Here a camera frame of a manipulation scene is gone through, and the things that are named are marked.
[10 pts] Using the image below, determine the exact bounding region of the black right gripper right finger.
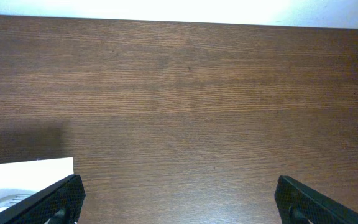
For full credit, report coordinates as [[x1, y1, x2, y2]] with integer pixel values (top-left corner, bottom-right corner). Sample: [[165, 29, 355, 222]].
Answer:
[[274, 175, 358, 224]]

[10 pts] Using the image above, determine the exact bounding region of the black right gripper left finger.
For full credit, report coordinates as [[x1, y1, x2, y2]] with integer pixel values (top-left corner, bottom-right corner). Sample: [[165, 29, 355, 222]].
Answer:
[[0, 174, 86, 224]]

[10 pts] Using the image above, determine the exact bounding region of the white plastic cutlery tray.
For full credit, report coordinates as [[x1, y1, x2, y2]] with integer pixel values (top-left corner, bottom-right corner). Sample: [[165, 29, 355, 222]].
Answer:
[[0, 157, 74, 212]]

